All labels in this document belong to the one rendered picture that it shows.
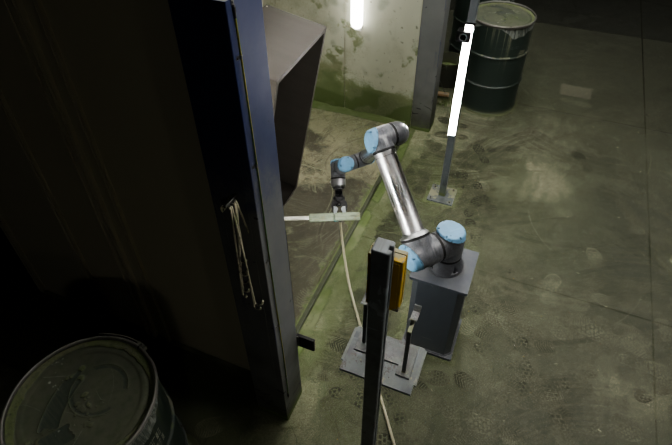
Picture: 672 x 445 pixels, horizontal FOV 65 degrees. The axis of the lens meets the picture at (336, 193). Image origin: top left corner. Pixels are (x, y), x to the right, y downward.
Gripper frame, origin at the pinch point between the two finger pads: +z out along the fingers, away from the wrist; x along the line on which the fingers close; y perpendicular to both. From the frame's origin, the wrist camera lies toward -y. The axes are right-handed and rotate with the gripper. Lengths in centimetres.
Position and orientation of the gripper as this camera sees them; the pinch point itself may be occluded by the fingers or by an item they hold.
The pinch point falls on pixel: (339, 218)
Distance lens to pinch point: 322.2
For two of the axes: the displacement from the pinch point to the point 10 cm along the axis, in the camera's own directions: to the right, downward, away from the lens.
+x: -10.0, 0.4, -0.1
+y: 0.0, 1.4, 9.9
